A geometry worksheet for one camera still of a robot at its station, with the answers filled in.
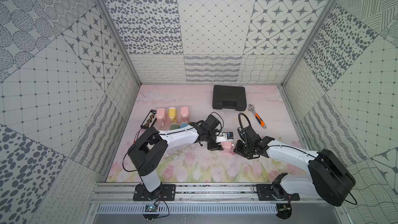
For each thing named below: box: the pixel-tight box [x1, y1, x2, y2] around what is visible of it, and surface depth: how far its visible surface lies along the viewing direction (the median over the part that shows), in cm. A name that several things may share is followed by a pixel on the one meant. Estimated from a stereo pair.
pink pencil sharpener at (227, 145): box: [220, 141, 234, 151], surface depth 83 cm
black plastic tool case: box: [212, 85, 247, 111], surface depth 110 cm
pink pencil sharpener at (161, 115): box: [156, 107, 167, 128], surface depth 98 cm
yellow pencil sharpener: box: [168, 106, 177, 121], surface depth 97 cm
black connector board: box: [139, 108, 158, 130], surface depth 100 cm
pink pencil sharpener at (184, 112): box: [180, 105, 190, 122], surface depth 99 cm
